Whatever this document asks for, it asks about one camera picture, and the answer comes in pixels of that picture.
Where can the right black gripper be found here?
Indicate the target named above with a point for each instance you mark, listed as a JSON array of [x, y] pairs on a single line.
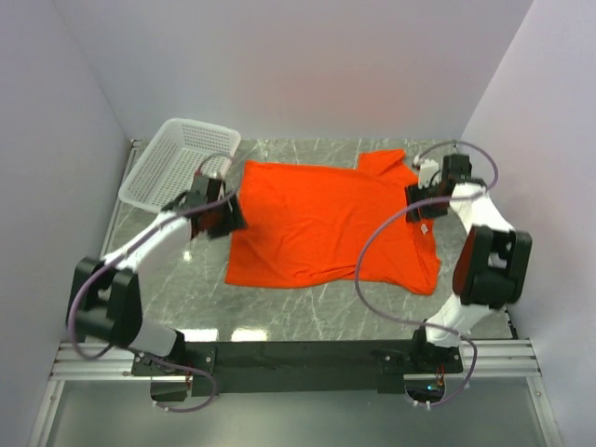
[[413, 215]]

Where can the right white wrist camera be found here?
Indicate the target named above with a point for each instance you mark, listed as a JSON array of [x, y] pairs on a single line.
[[428, 171]]

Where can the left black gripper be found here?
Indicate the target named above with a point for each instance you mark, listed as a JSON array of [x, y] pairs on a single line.
[[234, 221]]

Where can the aluminium extrusion rail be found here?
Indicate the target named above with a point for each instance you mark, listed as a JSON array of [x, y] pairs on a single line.
[[101, 404]]

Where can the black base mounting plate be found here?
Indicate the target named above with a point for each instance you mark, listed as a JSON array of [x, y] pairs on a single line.
[[260, 367]]

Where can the white perforated plastic basket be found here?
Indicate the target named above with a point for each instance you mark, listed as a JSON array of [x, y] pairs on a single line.
[[168, 164]]

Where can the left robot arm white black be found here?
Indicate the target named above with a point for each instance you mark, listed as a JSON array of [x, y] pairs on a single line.
[[106, 300]]

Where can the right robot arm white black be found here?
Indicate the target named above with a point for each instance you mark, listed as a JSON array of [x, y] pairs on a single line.
[[491, 269]]

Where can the orange t shirt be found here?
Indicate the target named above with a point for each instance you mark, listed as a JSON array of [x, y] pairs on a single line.
[[308, 225]]

